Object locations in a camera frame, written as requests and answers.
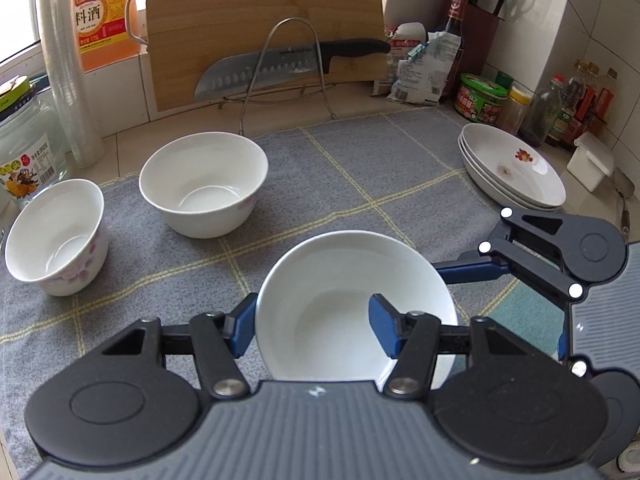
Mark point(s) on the metal wire rack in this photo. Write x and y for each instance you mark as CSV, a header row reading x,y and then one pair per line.
x,y
240,73

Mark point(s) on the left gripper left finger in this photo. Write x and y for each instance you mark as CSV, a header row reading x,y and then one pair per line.
x,y
143,391

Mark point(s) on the yellow lidded spice jar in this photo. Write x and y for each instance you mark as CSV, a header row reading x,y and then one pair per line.
x,y
514,109

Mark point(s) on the dark soy sauce bottle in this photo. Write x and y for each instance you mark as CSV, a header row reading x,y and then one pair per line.
x,y
453,27

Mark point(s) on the clear glass jar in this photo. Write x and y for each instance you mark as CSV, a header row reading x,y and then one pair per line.
x,y
31,142

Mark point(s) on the large white floral bowl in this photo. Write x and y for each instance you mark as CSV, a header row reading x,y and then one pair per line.
x,y
205,185

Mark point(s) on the orange cooking wine bottle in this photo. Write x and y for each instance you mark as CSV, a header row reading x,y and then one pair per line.
x,y
101,31

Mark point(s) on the plain white shallow bowl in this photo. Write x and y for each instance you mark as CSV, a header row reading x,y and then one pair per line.
x,y
312,314

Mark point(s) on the red white seasoning packet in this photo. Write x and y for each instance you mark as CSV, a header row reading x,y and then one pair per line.
x,y
401,39

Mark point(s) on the green lidded tin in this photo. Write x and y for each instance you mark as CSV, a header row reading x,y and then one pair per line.
x,y
479,99

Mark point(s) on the black handled santoku knife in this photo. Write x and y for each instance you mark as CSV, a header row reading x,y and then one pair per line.
x,y
350,48

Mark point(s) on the bamboo cutting board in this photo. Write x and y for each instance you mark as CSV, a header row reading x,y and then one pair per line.
x,y
187,36

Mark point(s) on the clear oil bottle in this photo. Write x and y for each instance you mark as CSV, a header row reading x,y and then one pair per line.
x,y
542,113

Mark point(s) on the white plastic food bag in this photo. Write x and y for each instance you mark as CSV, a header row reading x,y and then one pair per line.
x,y
421,77

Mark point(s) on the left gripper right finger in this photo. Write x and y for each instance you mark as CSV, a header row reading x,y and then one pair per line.
x,y
490,392

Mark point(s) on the top white floral plate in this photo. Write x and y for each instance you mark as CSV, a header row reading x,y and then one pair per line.
x,y
514,165

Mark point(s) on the dark knife block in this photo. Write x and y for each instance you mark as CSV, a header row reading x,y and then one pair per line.
x,y
478,28

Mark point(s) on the white plastic box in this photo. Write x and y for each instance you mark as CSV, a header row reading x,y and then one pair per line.
x,y
591,162

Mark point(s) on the small white floral bowl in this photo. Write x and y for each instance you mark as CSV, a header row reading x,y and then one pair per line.
x,y
59,242

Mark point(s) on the stack of plastic cups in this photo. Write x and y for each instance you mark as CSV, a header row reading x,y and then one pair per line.
x,y
67,80

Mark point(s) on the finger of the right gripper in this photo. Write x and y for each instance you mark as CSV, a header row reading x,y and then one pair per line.
x,y
619,389
560,256

